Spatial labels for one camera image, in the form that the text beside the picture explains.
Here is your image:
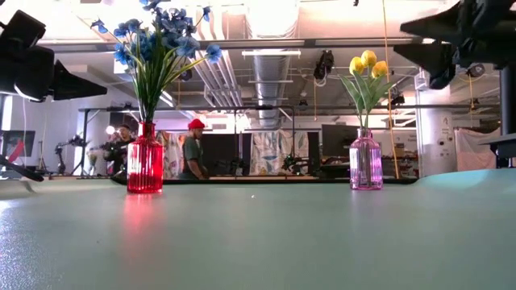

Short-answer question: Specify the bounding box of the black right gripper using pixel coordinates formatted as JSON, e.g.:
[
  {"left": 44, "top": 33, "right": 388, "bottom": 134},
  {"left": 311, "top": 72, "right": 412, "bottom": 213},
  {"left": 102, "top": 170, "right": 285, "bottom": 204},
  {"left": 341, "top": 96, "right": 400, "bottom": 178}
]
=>
[{"left": 393, "top": 0, "right": 516, "bottom": 89}]

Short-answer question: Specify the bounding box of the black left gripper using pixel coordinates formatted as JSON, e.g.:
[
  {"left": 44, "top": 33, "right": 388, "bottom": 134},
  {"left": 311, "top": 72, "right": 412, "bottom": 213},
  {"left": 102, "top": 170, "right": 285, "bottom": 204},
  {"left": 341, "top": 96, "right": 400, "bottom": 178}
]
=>
[{"left": 0, "top": 10, "right": 109, "bottom": 102}]

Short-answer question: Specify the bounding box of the yellow tulip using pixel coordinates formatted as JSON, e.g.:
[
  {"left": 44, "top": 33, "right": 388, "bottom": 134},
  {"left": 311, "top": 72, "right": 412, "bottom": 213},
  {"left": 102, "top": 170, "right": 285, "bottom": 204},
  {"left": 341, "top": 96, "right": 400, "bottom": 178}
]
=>
[
  {"left": 338, "top": 56, "right": 370, "bottom": 130},
  {"left": 362, "top": 60, "right": 399, "bottom": 130},
  {"left": 360, "top": 49, "right": 379, "bottom": 130}
]

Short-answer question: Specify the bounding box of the small blue flower bunch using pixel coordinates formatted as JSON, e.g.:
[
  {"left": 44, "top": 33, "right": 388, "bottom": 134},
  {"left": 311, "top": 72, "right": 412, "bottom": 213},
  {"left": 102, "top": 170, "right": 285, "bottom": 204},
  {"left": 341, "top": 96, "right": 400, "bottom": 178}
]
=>
[
  {"left": 143, "top": 0, "right": 223, "bottom": 124},
  {"left": 90, "top": 6, "right": 213, "bottom": 124}
]

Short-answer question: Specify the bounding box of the large-petal blue flower bunch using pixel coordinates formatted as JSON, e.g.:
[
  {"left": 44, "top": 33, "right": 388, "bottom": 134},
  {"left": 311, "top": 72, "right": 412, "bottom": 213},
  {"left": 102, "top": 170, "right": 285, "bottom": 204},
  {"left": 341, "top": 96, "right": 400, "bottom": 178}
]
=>
[{"left": 112, "top": 30, "right": 156, "bottom": 124}]

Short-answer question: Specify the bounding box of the red ribbed glass vase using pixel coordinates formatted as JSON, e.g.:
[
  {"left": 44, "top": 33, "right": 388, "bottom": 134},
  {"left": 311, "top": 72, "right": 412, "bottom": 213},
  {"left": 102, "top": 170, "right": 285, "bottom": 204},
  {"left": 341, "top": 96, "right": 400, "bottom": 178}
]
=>
[{"left": 127, "top": 122, "right": 164, "bottom": 194}]

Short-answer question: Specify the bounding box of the pink ribbed glass vase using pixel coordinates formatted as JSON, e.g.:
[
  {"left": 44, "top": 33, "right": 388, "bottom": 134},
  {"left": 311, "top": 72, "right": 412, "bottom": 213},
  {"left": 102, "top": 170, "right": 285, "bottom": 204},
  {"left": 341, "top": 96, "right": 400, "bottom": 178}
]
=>
[{"left": 348, "top": 127, "right": 384, "bottom": 191}]

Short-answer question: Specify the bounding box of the person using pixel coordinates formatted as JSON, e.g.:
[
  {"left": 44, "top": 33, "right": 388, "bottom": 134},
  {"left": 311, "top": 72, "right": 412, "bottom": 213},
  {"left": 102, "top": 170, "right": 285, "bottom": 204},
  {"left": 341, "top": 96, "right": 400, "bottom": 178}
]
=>
[
  {"left": 181, "top": 118, "right": 210, "bottom": 180},
  {"left": 102, "top": 123, "right": 136, "bottom": 177}
]

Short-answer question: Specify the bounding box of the black vertical pole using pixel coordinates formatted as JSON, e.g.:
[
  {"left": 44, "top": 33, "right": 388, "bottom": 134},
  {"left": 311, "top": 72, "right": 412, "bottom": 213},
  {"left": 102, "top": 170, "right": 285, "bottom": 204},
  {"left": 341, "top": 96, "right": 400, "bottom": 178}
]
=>
[{"left": 498, "top": 66, "right": 516, "bottom": 136}]

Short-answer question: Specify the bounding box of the white round column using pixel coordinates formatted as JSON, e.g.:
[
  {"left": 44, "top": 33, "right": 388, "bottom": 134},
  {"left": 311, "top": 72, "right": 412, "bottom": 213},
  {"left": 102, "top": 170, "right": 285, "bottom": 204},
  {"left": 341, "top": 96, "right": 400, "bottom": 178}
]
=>
[{"left": 416, "top": 90, "right": 455, "bottom": 178}]

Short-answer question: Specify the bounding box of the white sheet cover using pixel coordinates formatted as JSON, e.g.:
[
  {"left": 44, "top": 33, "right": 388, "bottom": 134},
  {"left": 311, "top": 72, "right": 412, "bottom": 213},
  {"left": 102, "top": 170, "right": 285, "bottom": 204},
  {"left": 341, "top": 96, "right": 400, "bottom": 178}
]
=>
[{"left": 454, "top": 127, "right": 501, "bottom": 172}]

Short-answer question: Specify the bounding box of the grey desk with pole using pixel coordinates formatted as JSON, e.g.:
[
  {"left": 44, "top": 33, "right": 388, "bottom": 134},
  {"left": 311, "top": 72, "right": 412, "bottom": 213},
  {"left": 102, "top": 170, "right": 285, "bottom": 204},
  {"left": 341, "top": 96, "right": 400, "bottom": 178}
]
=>
[{"left": 478, "top": 134, "right": 516, "bottom": 168}]

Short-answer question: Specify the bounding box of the colourful print curtain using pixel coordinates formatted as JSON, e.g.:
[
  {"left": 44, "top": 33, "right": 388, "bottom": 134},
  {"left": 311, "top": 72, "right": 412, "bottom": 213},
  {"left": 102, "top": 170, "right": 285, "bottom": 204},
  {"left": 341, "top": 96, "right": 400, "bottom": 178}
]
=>
[{"left": 160, "top": 131, "right": 186, "bottom": 180}]

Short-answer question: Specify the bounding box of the black monitor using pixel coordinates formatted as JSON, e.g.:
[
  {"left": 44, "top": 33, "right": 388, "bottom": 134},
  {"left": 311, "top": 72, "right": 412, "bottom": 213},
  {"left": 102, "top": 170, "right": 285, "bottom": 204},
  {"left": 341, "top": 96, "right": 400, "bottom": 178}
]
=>
[{"left": 321, "top": 123, "right": 360, "bottom": 159}]

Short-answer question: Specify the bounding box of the grey horizontal beam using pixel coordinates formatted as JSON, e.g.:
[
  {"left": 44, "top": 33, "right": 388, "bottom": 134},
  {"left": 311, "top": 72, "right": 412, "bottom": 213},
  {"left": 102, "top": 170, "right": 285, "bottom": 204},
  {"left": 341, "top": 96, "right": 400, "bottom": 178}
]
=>
[{"left": 38, "top": 35, "right": 435, "bottom": 56}]

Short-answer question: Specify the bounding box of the white light bar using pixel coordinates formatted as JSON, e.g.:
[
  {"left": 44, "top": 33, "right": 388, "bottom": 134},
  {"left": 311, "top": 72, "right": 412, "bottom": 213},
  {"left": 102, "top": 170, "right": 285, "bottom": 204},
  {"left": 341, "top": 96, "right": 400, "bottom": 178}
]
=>
[{"left": 241, "top": 48, "right": 302, "bottom": 58}]

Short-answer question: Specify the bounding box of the leaf print curtain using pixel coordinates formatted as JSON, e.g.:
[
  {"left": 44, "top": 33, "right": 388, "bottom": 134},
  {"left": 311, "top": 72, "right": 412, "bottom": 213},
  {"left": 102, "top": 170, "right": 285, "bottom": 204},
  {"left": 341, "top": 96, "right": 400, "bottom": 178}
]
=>
[{"left": 249, "top": 130, "right": 310, "bottom": 176}]

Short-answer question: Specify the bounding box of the green table mat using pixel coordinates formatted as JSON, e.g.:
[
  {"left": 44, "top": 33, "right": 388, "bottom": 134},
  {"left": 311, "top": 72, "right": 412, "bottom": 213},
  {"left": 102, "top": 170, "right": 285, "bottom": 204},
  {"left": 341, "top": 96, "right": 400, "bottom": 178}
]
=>
[{"left": 0, "top": 168, "right": 516, "bottom": 290}]

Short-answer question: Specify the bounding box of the black wall screen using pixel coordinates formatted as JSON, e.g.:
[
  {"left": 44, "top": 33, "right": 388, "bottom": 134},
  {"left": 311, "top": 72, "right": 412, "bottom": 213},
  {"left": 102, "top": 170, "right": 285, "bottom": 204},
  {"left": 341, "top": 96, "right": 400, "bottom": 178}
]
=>
[{"left": 2, "top": 130, "right": 36, "bottom": 158}]

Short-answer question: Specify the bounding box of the yellow cord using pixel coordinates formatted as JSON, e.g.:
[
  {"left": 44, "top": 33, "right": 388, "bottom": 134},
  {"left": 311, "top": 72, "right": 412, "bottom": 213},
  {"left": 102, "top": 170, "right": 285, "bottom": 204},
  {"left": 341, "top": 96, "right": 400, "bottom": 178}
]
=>
[{"left": 381, "top": 0, "right": 400, "bottom": 179}]

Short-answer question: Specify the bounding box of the black cable loop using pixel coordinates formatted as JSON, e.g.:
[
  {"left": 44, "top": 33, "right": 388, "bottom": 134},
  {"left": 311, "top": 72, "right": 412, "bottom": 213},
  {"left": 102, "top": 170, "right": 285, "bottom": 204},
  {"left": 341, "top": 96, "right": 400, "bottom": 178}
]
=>
[{"left": 0, "top": 155, "right": 45, "bottom": 182}]

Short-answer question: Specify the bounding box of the silver ventilation duct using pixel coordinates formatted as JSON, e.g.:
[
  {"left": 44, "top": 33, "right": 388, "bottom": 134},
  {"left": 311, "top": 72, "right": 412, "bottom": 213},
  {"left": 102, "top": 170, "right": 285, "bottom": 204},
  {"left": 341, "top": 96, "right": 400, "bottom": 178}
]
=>
[{"left": 252, "top": 54, "right": 292, "bottom": 129}]

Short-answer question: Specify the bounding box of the black tubular rig frame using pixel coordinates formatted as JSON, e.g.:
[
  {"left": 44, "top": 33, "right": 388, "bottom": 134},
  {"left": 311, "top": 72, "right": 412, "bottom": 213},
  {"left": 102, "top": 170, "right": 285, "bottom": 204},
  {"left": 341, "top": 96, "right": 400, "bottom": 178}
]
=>
[{"left": 78, "top": 104, "right": 298, "bottom": 178}]

